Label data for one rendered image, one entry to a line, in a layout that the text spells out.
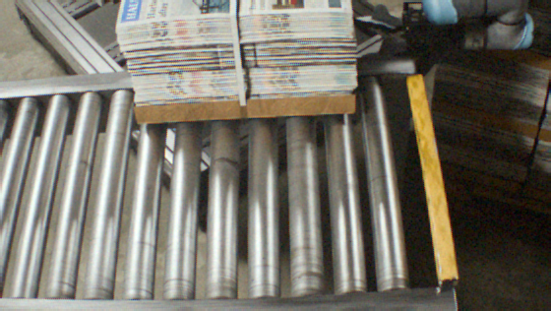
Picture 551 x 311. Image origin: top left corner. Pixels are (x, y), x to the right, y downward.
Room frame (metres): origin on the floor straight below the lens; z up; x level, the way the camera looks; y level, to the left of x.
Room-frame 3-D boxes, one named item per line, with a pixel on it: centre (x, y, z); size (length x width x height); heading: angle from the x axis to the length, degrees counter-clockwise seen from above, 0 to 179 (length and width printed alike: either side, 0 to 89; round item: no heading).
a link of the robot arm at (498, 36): (1.13, -0.50, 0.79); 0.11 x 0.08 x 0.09; 86
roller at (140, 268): (0.82, 0.21, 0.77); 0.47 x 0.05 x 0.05; 176
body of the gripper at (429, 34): (1.14, -0.34, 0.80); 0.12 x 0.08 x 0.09; 86
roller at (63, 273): (0.83, 0.34, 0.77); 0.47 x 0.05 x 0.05; 176
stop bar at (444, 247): (0.78, -0.26, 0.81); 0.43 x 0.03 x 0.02; 176
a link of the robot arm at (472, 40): (1.14, -0.43, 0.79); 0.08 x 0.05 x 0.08; 176
